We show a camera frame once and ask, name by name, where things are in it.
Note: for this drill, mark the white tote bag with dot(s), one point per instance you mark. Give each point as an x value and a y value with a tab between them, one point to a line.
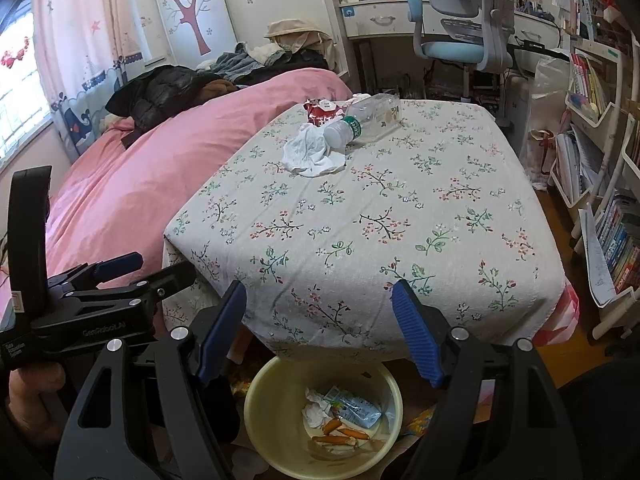
542	157

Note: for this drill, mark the white desk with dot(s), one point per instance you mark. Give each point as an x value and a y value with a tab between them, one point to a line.
380	20

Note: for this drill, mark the black garment pile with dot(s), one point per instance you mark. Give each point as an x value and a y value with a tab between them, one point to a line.
297	62

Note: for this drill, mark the row of books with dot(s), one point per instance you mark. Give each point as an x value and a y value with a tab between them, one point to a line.
622	245
587	82

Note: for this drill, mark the red wrapper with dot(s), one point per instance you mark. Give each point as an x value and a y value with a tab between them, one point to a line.
320	112

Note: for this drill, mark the carrot piece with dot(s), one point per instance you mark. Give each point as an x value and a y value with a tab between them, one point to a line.
356	433
332	440
332	425

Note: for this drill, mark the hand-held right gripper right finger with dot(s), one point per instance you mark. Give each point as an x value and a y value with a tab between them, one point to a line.
417	330

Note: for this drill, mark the floral tablecloth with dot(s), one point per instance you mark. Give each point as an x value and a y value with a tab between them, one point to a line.
380	210

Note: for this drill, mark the person's left hand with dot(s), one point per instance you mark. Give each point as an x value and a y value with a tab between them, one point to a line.
35	395

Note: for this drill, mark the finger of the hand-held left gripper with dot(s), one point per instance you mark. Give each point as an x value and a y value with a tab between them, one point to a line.
117	263
125	295

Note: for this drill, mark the brown fur garment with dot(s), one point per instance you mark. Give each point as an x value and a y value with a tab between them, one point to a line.
217	87

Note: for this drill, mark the white wardrobe tree decal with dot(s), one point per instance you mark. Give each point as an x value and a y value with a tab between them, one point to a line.
192	10

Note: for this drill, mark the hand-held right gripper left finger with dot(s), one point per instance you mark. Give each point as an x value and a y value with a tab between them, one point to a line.
222	330

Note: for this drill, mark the white book rack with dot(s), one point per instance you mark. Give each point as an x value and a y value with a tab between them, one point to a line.
590	125
625	200

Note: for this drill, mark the pink blanket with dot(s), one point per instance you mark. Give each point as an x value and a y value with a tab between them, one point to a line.
175	150

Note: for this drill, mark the clear plastic bag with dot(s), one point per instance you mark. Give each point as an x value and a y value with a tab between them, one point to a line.
550	85

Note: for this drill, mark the blue denim garment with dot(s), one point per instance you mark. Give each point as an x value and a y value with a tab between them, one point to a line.
240	64

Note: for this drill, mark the window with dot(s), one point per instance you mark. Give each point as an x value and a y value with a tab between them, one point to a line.
17	110

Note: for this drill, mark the person's right leg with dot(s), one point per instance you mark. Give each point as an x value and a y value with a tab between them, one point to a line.
605	420

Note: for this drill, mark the colourful printed cloth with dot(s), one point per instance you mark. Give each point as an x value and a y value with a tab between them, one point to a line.
240	386

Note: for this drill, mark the pink printed curtain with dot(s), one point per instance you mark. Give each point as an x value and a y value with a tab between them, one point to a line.
90	50

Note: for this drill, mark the clear plastic bottle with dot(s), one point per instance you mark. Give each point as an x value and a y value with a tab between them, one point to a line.
362	115

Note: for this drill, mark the large white tissue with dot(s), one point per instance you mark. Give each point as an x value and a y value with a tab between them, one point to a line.
312	152

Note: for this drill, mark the black puffer jacket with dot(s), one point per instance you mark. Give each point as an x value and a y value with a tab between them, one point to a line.
155	92

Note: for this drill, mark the beige cloth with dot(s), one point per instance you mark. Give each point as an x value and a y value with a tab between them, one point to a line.
300	35

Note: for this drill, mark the small white tissue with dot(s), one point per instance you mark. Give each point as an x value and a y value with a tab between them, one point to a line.
316	410

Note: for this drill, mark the blue snack packet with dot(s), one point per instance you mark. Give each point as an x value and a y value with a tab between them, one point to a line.
352	405

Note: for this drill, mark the yellow plastic bin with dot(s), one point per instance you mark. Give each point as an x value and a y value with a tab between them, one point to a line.
270	410

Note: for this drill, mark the blue grey desk chair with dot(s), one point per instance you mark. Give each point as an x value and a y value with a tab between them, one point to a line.
465	15

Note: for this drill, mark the red striped plastic bag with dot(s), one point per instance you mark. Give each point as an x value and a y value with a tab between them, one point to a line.
565	310

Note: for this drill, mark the stack of white papers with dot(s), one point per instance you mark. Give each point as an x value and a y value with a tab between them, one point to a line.
597	270

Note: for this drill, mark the person's left leg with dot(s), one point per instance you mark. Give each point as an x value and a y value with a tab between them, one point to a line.
220	410

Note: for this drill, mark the person's leg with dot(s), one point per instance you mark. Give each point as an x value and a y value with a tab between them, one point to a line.
605	420
220	410

